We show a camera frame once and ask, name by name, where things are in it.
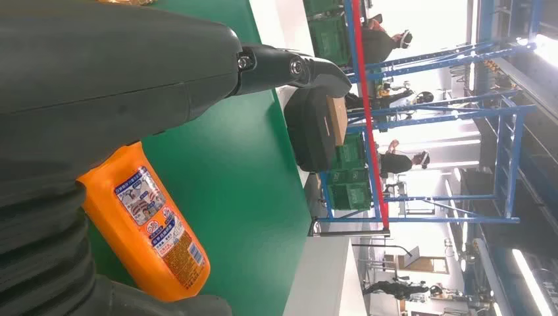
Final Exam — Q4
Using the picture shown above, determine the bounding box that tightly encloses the orange plastic bottle clear cap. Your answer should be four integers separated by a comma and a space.
76, 142, 211, 303

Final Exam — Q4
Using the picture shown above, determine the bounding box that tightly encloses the green table mat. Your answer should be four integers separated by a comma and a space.
87, 0, 313, 316

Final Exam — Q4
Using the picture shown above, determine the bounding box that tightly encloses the black zip carry case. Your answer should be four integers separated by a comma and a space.
284, 86, 349, 173

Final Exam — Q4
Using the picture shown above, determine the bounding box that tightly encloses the green plastic crate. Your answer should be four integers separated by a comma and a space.
333, 132, 368, 170
326, 167, 372, 185
303, 0, 345, 17
307, 16, 352, 67
328, 183, 374, 212

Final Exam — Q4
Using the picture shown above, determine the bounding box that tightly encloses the brown cardboard box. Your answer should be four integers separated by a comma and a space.
326, 96, 349, 147

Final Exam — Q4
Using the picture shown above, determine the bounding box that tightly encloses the red pole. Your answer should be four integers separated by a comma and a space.
351, 0, 390, 230

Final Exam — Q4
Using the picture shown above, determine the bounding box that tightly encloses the person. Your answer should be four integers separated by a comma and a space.
361, 278, 444, 302
361, 14, 414, 66
346, 87, 435, 115
378, 139, 432, 180

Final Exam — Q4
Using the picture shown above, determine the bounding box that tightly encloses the stainless steel table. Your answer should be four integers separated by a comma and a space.
307, 217, 392, 240

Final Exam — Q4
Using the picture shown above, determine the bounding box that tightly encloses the white panel table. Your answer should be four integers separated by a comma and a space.
282, 237, 369, 316

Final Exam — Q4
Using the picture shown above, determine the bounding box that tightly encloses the blue metal rack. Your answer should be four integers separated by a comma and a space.
318, 0, 538, 224

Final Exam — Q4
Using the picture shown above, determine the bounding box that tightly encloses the ceiling light strip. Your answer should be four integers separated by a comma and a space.
512, 248, 544, 316
534, 34, 558, 66

